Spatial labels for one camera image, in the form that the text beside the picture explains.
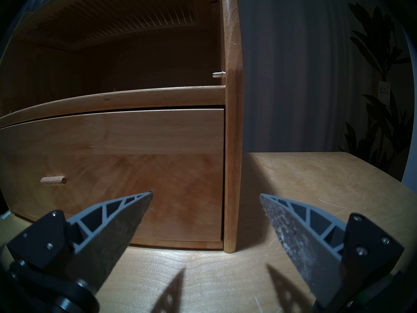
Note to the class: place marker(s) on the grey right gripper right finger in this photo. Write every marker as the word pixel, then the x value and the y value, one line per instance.
pixel 303 240

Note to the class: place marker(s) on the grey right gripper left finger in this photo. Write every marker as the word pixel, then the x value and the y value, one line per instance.
pixel 107 237

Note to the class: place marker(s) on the wooden pull-out slatted tray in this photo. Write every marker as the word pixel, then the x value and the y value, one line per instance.
pixel 114 15

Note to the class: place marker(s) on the wooden drawer with peg knob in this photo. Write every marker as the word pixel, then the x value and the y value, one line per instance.
pixel 146 152

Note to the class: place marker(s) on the white paper plant tag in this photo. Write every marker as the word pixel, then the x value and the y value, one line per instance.
pixel 383 91

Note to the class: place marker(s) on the grey pleated curtain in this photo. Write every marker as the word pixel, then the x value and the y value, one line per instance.
pixel 293 71

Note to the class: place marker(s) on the small metal shelf pin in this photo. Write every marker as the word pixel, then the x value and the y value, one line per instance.
pixel 218 75

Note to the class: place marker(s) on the tall dark leafy plant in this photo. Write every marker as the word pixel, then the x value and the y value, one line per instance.
pixel 381 48

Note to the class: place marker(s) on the wooden cabinet frame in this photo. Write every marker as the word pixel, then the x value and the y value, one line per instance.
pixel 233 120

